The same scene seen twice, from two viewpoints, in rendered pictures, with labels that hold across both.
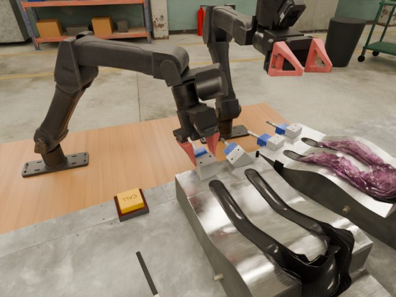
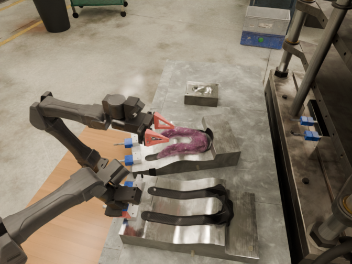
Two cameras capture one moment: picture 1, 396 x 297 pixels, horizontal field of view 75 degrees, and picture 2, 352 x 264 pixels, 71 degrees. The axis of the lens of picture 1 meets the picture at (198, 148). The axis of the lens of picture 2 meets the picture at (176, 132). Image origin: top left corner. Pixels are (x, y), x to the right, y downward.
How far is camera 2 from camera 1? 0.51 m
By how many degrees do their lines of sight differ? 43
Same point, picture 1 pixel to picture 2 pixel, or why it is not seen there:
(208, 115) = (138, 193)
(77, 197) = not seen: outside the picture
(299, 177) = (167, 168)
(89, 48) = (26, 228)
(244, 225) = (180, 220)
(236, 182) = (152, 203)
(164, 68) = (94, 191)
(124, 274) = not seen: outside the picture
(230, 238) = (184, 233)
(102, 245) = not seen: outside the picture
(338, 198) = (191, 164)
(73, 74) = (20, 255)
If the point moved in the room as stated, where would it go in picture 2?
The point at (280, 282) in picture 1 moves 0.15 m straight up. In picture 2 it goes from (221, 229) to (228, 208)
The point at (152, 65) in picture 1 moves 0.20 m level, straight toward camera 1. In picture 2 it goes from (84, 196) to (149, 224)
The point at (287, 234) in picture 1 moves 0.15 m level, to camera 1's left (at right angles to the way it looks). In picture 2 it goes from (201, 207) to (180, 241)
